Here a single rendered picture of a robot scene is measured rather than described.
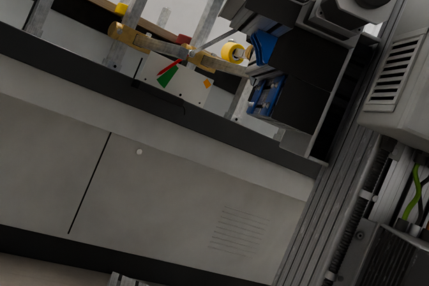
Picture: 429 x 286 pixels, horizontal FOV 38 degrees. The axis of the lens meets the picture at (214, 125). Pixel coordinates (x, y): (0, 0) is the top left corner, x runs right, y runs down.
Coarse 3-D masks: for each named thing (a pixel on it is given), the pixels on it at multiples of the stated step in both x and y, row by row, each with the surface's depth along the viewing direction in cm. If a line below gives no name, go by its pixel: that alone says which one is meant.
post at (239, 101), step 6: (240, 84) 215; (246, 84) 213; (240, 90) 214; (246, 90) 213; (234, 96) 215; (240, 96) 212; (246, 96) 214; (234, 102) 214; (240, 102) 213; (234, 108) 213; (240, 108) 213; (234, 114) 213; (240, 114) 214
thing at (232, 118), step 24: (0, 24) 161; (0, 48) 162; (24, 48) 166; (48, 48) 169; (48, 72) 171; (72, 72) 175; (96, 72) 179; (120, 96) 185; (144, 96) 189; (168, 120) 196; (192, 120) 201; (216, 120) 206; (240, 120) 214; (240, 144) 214; (264, 144) 220; (288, 168) 230; (312, 168) 236
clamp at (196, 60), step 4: (184, 44) 197; (188, 48) 196; (192, 48) 197; (196, 48) 197; (200, 52) 198; (204, 52) 199; (196, 56) 198; (200, 56) 199; (212, 56) 201; (184, 60) 199; (188, 60) 197; (192, 60) 197; (196, 60) 198; (200, 60) 199; (196, 64) 199; (200, 64) 200; (204, 68) 201; (208, 68) 201; (212, 68) 202; (212, 72) 203
